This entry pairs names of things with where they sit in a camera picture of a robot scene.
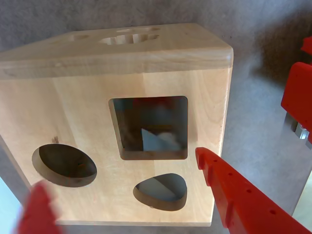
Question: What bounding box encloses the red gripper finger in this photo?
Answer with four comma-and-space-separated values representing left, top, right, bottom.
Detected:
195, 147, 312, 234
17, 180, 62, 234

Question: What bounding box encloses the wooden shape sorter box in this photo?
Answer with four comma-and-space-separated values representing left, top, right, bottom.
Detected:
0, 23, 234, 227

